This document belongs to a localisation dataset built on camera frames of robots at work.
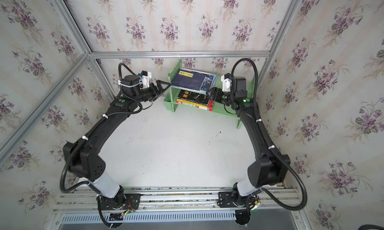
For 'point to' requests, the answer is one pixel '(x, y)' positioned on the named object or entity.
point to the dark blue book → (186, 79)
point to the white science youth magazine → (208, 81)
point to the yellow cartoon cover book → (209, 105)
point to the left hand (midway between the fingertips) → (167, 85)
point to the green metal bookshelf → (171, 101)
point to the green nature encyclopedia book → (209, 109)
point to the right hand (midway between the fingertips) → (210, 93)
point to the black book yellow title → (195, 98)
